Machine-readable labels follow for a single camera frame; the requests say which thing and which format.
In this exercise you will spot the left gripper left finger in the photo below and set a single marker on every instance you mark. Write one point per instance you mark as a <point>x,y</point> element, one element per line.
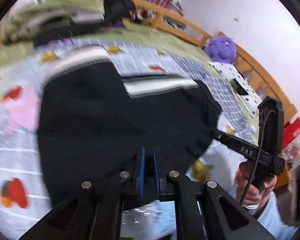
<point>139,173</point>

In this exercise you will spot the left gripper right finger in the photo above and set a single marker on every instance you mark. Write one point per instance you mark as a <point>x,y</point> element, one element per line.
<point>160,172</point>

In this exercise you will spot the black pants with white stripe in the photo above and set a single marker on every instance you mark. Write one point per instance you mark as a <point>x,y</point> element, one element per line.
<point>93,120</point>

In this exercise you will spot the light blue sleeve forearm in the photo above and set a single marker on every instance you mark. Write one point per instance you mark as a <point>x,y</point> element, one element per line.
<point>271,220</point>

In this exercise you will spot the person's right hand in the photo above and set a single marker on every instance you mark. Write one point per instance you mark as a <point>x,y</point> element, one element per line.
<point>254,196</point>

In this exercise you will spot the white dotted pillow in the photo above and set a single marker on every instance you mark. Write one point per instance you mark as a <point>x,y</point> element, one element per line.
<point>229,72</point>

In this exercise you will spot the black phone on pillow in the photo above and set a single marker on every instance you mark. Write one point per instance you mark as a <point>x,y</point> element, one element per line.
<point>239,89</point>

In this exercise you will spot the purple plush toy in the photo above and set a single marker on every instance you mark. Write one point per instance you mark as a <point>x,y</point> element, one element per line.
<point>221,49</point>

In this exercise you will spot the fruit print plaid mat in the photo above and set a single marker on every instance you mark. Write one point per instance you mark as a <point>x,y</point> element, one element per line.
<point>23,196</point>

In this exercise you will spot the black clothes pile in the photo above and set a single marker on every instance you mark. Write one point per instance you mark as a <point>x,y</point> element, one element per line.
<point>114,11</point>

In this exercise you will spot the folded white green quilt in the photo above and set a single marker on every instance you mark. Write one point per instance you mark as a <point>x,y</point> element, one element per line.
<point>27,18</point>

